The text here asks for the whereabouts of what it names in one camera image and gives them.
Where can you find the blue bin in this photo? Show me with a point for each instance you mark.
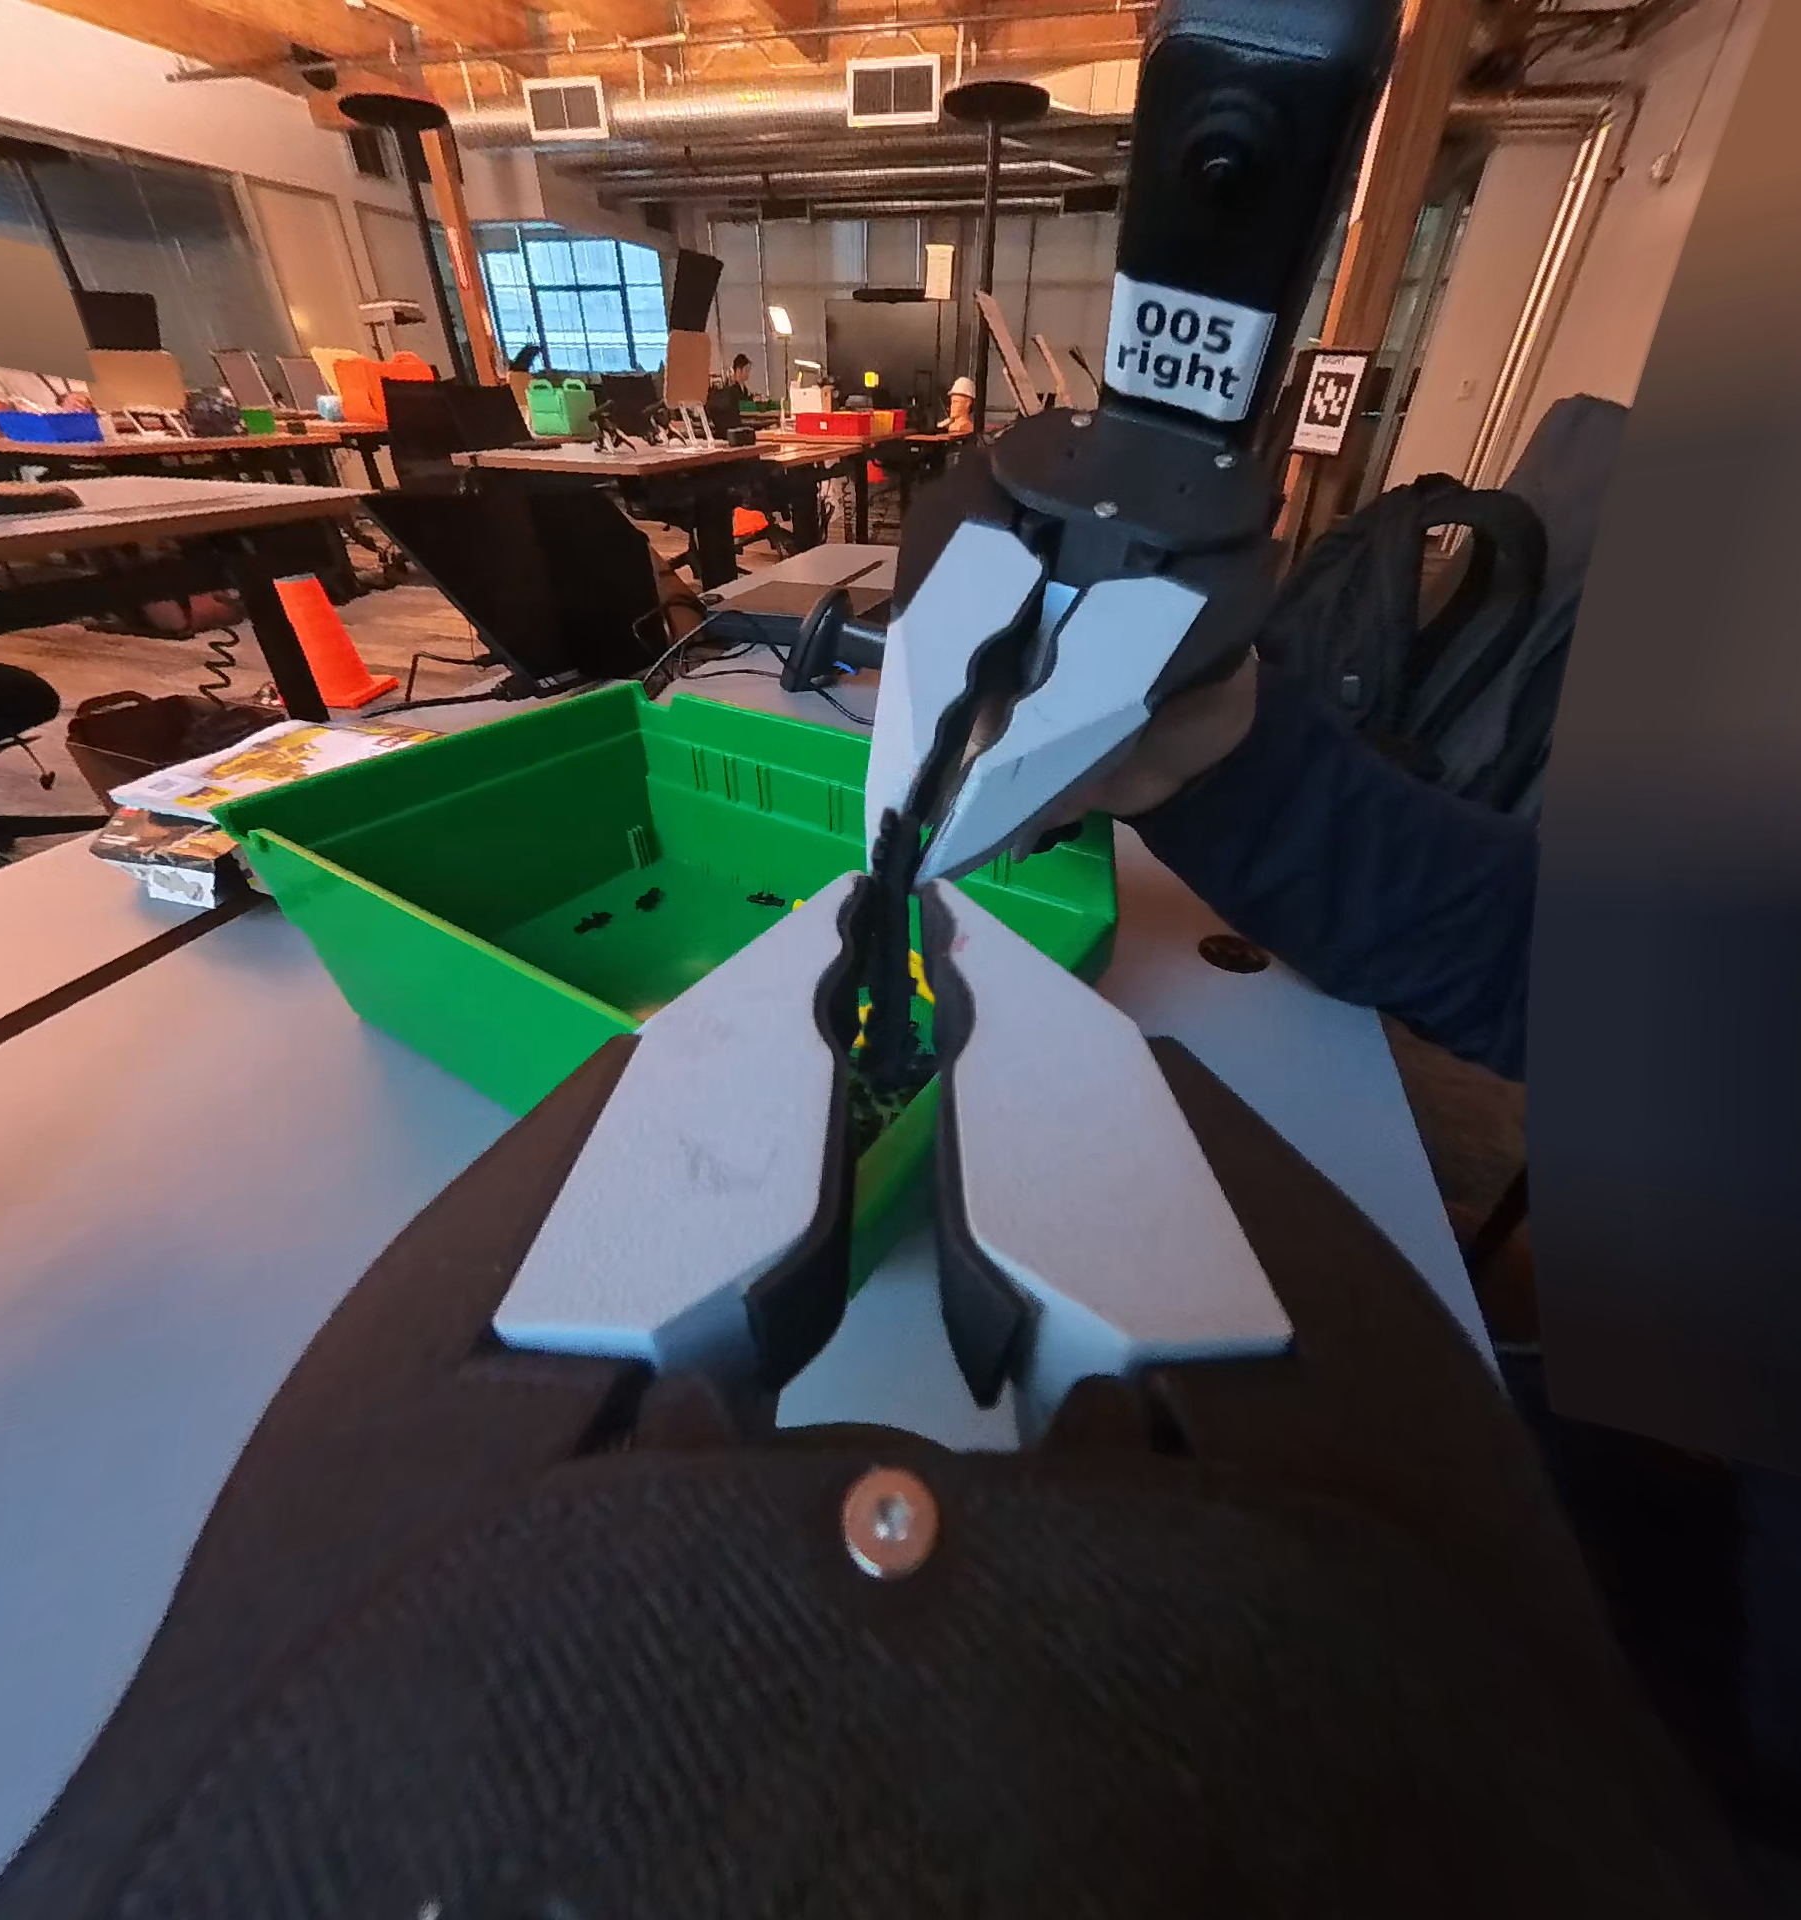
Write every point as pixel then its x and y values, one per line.
pixel 46 428

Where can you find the red bin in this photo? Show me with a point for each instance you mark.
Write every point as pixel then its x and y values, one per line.
pixel 831 425

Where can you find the dark round table grommet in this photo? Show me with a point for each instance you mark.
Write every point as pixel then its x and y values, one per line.
pixel 1235 955

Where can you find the orange bin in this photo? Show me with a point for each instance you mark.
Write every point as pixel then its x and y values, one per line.
pixel 384 390

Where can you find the black background monitor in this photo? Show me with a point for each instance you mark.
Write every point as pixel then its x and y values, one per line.
pixel 880 344

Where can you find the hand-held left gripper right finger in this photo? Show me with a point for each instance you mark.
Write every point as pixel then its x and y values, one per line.
pixel 1097 1183

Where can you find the wooden desk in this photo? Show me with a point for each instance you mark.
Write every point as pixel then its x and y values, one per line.
pixel 168 516

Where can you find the black backpack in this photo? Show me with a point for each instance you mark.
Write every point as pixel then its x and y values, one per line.
pixel 1378 630

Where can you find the black floor lamp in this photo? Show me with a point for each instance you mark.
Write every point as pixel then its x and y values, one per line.
pixel 391 110
pixel 998 102

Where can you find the black barcode scanner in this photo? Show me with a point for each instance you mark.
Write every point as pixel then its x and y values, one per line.
pixel 826 630

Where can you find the black and white marker sign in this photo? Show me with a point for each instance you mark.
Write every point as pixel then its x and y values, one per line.
pixel 1330 402

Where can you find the white air vent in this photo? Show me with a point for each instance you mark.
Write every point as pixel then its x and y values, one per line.
pixel 895 89
pixel 563 104

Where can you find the green tote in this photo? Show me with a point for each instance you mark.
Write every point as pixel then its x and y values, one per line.
pixel 558 408

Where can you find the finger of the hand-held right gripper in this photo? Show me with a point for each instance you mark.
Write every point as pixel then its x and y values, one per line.
pixel 1097 689
pixel 946 630

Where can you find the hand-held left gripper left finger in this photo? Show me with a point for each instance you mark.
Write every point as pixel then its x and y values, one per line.
pixel 683 1172

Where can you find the orange traffic cone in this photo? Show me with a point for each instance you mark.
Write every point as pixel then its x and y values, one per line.
pixel 323 643

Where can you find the green plastic bin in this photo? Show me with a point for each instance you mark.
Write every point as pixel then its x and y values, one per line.
pixel 435 854

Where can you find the arched window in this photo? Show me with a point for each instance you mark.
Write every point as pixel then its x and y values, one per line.
pixel 577 301

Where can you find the dark printed booklet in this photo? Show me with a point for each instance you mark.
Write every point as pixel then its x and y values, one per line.
pixel 168 854

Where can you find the person's right hand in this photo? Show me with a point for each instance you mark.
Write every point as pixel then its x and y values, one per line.
pixel 1187 735

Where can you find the dark brown bag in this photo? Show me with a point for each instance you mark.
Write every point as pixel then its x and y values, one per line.
pixel 151 727

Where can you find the black angled panel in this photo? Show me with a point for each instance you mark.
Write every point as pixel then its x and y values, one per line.
pixel 526 580

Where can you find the pile of lego pieces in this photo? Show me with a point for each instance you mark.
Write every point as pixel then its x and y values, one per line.
pixel 923 975

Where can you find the yellow instruction booklet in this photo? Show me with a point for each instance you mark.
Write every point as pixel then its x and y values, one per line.
pixel 270 758

